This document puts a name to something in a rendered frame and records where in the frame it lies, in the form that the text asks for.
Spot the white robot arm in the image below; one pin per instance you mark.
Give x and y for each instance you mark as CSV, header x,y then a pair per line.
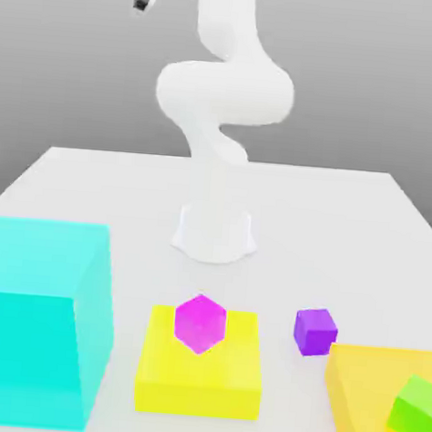
x,y
225,92

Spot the large yellow box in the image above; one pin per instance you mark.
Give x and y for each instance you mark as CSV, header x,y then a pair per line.
x,y
195,386

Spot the small green cube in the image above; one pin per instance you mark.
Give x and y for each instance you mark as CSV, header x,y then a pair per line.
x,y
412,414

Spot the small purple cube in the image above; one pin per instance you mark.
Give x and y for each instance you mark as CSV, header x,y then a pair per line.
x,y
314,333

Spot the large cyan box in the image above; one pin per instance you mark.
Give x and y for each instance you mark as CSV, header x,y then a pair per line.
x,y
22,350

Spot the small magenta cube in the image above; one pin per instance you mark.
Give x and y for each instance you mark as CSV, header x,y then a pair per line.
x,y
200,324

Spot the large orange box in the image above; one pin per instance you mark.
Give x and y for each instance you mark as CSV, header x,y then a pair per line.
x,y
363,392

